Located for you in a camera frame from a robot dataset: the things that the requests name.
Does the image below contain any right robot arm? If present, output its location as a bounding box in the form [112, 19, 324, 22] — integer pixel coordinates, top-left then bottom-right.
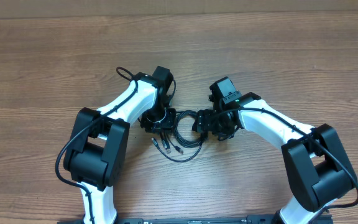
[192, 77, 358, 223]

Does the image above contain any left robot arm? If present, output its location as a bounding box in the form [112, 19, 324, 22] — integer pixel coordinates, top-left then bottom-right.
[55, 67, 175, 223]

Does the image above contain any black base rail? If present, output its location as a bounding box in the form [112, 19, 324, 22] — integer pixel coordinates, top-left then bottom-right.
[57, 213, 334, 224]

